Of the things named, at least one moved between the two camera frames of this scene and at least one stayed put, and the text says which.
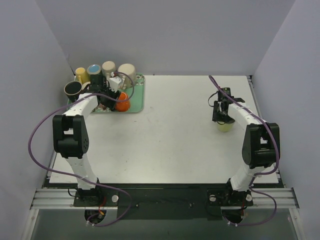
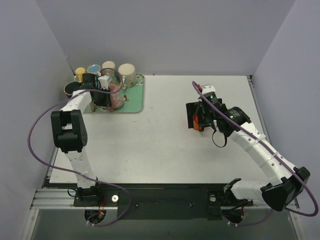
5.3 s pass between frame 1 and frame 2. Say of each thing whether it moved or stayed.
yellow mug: stayed
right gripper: moved
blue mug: stayed
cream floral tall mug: stayed
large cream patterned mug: stayed
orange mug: moved
